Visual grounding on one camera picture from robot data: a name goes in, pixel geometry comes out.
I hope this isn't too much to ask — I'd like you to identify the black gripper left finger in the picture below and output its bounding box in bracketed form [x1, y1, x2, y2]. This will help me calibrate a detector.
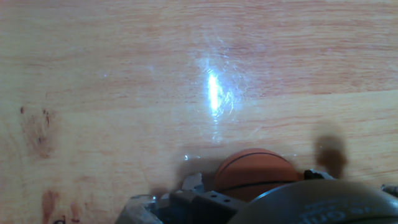
[114, 172, 248, 224]

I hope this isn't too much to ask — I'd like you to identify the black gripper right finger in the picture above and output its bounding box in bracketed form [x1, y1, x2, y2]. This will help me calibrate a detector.
[303, 169, 335, 182]

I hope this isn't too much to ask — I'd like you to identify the small orange toy basketball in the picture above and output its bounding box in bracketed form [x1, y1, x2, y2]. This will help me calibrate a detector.
[213, 147, 302, 202]

